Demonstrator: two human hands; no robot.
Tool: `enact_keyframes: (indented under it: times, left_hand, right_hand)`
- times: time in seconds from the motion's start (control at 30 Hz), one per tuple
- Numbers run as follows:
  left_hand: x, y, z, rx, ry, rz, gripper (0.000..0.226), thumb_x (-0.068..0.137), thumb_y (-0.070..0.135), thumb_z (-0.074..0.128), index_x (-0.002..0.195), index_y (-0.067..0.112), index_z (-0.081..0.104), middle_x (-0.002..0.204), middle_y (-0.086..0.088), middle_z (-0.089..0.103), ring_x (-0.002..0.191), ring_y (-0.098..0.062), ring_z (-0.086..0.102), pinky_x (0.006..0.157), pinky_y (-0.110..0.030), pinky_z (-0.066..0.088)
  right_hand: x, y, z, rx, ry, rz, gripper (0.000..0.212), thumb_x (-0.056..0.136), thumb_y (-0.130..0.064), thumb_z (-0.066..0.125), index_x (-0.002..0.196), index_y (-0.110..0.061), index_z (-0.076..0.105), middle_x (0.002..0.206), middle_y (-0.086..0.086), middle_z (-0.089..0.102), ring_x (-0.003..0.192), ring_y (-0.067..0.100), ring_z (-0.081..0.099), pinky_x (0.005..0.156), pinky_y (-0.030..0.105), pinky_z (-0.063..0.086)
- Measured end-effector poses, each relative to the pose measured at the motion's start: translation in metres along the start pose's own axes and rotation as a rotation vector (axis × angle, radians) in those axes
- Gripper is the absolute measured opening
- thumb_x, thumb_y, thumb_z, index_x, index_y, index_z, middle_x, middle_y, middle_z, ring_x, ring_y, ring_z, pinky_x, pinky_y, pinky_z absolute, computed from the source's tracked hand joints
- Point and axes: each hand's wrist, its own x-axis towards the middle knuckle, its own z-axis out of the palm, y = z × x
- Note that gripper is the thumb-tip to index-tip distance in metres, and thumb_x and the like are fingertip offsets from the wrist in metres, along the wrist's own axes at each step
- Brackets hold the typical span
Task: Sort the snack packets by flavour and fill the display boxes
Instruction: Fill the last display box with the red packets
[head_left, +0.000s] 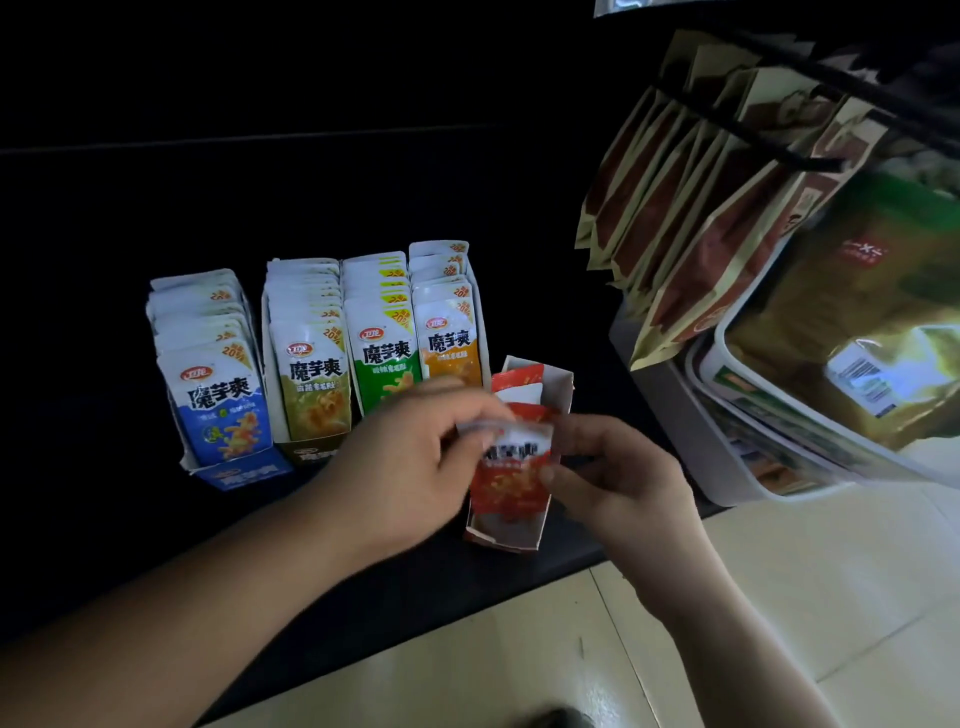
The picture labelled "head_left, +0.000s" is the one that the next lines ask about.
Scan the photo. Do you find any black wire hook rack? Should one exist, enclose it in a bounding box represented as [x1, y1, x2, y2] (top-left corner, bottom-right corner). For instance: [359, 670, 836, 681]
[652, 22, 960, 175]

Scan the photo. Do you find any row of orange packets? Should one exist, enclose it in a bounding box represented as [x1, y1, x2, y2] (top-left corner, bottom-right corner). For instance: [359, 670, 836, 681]
[408, 239, 483, 385]

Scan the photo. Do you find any row of green packets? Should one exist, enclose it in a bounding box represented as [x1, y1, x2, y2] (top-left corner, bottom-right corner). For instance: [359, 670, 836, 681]
[341, 251, 423, 416]

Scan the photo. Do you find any person's right hand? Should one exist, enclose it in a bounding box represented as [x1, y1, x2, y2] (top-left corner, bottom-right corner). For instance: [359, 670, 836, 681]
[537, 413, 711, 610]

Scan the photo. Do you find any red cardboard display box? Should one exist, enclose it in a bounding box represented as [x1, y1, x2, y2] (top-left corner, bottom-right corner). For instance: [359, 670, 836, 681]
[462, 355, 576, 555]

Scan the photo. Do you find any person's left hand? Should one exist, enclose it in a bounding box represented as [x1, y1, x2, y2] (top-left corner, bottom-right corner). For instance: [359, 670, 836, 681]
[322, 374, 519, 569]

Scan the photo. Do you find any stack of white-edged flat packs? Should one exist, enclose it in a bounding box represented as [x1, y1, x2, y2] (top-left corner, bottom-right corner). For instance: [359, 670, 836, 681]
[609, 303, 960, 509]

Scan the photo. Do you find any large green gold bag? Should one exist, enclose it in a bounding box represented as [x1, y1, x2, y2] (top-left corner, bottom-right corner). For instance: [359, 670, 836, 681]
[726, 171, 960, 453]

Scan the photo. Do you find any red snack packet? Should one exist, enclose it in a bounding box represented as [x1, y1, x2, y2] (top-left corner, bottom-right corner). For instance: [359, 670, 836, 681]
[491, 363, 546, 407]
[456, 401, 557, 520]

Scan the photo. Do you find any row of blue packets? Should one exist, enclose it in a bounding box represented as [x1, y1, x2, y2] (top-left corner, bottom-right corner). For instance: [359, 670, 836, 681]
[146, 268, 273, 468]

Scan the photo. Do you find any person's right forearm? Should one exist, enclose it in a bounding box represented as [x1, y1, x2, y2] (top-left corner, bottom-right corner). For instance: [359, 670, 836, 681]
[628, 541, 843, 728]

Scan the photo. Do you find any row of hanging brown bags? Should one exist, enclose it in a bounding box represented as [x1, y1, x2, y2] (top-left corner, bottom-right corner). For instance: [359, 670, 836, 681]
[573, 28, 895, 373]

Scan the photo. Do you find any row of olive packets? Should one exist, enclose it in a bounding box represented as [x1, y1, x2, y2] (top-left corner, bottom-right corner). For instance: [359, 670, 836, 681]
[264, 257, 354, 442]

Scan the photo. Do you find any person's left forearm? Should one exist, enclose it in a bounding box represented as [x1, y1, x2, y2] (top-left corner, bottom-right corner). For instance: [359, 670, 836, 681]
[0, 480, 370, 728]

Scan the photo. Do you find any blue cardboard display box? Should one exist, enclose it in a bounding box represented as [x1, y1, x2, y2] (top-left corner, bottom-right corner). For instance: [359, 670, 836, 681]
[146, 300, 294, 493]

